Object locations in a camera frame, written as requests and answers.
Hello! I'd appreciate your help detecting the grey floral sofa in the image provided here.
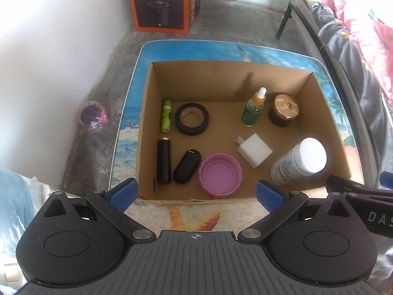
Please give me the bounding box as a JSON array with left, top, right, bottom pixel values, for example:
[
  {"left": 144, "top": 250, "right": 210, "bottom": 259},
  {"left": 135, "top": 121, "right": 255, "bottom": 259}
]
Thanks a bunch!
[{"left": 291, "top": 0, "right": 392, "bottom": 189}]

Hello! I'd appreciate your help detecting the beach print table mat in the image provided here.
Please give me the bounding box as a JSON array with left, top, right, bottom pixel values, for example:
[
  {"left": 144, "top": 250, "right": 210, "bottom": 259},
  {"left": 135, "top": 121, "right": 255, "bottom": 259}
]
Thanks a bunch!
[{"left": 110, "top": 39, "right": 364, "bottom": 233}]

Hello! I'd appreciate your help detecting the orange appliance carton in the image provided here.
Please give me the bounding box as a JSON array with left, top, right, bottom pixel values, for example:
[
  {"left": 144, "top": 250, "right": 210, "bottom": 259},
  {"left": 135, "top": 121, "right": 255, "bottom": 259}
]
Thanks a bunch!
[{"left": 130, "top": 0, "right": 200, "bottom": 35}]

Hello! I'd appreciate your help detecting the black cylindrical tube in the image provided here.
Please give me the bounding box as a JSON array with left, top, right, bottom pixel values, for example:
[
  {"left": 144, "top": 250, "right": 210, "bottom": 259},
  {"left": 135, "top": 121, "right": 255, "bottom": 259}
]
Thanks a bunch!
[{"left": 156, "top": 137, "right": 171, "bottom": 184}]

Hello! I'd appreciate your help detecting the white power adapter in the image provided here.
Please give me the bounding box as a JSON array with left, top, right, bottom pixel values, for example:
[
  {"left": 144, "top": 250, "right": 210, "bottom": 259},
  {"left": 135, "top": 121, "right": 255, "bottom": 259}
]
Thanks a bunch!
[{"left": 236, "top": 133, "right": 272, "bottom": 169}]

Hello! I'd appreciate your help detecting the black electrical tape roll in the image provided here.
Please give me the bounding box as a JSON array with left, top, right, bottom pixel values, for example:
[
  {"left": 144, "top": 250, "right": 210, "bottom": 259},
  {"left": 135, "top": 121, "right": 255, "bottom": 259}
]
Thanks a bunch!
[{"left": 175, "top": 103, "right": 210, "bottom": 136}]

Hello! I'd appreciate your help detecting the black tripod leg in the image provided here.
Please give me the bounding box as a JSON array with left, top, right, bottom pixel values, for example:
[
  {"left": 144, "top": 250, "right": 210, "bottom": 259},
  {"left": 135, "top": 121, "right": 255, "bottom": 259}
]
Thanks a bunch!
[{"left": 275, "top": 1, "right": 293, "bottom": 40}]

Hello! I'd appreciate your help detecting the green lip balm tube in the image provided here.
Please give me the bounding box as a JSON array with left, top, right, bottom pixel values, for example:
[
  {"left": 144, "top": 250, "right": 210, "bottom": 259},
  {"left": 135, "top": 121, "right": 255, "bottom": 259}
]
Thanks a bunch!
[{"left": 161, "top": 100, "right": 172, "bottom": 133}]

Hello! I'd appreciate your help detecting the black oval case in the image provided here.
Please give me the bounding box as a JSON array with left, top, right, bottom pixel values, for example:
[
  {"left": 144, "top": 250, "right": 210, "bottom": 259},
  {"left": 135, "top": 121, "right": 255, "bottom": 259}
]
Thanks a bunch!
[{"left": 173, "top": 149, "right": 201, "bottom": 184}]

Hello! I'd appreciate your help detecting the gold lid dark jar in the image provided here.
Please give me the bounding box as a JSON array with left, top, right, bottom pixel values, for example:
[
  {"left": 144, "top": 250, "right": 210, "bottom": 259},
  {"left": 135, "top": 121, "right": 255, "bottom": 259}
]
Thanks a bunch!
[{"left": 268, "top": 94, "right": 300, "bottom": 127}]

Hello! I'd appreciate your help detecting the purple cup on floor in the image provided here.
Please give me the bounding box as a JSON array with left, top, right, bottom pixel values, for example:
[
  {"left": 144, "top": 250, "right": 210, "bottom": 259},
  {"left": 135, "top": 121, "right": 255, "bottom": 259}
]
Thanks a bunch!
[{"left": 79, "top": 101, "right": 109, "bottom": 131}]

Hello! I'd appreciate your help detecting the white green pill bottle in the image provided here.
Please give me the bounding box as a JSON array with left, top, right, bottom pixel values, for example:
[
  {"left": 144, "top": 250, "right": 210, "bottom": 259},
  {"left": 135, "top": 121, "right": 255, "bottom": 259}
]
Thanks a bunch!
[{"left": 270, "top": 137, "right": 327, "bottom": 187}]

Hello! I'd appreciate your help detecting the pink plastic lid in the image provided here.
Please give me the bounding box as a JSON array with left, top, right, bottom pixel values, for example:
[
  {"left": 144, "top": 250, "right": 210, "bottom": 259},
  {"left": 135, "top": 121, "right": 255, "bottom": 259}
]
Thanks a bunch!
[{"left": 198, "top": 153, "right": 242, "bottom": 199}]

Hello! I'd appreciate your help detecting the green dropper bottle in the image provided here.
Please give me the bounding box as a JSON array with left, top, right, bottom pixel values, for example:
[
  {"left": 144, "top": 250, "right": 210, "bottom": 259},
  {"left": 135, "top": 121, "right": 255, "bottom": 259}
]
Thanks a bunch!
[{"left": 240, "top": 87, "right": 267, "bottom": 127}]

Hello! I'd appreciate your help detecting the brown cardboard box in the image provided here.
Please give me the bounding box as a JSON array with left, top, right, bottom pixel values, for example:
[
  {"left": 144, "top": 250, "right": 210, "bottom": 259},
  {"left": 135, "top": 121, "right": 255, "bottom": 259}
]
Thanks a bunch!
[{"left": 136, "top": 61, "right": 350, "bottom": 204}]

